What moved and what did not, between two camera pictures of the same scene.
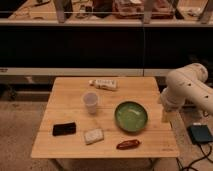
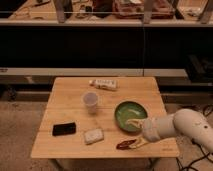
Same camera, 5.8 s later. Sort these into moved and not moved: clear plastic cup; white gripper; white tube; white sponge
Moved: white gripper
Not moved: clear plastic cup; white tube; white sponge
